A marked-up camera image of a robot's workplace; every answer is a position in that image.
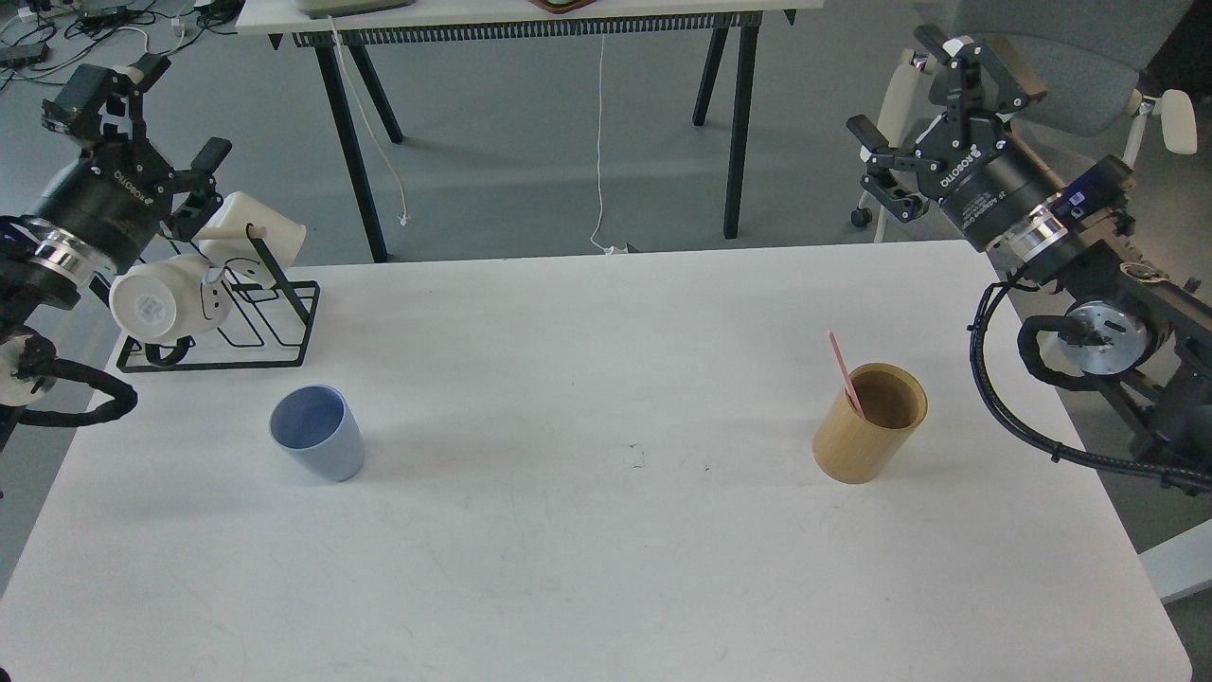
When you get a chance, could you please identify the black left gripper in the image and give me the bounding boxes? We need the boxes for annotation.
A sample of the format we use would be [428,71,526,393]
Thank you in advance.
[27,53,233,271]

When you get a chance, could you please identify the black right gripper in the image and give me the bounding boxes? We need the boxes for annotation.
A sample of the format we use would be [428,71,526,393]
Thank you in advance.
[846,25,1064,252]

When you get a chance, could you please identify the pink chopstick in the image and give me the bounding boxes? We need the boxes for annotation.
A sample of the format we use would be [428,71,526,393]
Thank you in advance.
[827,329,867,422]

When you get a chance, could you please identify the blue plastic cup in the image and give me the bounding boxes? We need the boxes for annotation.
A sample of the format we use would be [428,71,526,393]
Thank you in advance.
[269,385,366,482]

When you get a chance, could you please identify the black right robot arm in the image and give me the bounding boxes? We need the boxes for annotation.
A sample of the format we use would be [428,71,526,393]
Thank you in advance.
[846,25,1210,495]

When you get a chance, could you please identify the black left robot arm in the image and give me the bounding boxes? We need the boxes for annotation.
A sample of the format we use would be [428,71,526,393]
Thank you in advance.
[1,53,231,443]

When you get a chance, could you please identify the bamboo wooden holder cup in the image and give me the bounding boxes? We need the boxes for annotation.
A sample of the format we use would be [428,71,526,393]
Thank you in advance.
[812,363,928,485]

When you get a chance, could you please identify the white mug rear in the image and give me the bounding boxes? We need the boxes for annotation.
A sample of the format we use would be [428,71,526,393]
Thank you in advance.
[195,191,307,288]

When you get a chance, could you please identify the white mug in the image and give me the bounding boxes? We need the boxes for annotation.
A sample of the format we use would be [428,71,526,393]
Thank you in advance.
[109,254,233,346]
[195,191,307,288]

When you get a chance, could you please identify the white mug front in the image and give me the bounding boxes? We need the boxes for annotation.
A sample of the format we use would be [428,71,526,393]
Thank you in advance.
[109,254,233,346]

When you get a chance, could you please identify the white table with black legs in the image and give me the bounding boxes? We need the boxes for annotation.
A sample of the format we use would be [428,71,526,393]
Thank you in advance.
[238,1,818,263]

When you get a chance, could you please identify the floor cables and power strips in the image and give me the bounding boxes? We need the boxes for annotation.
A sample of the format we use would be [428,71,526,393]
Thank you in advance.
[0,0,245,91]

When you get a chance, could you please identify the black wire cup rack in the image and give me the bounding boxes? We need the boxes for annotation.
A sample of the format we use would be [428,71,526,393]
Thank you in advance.
[116,224,321,374]

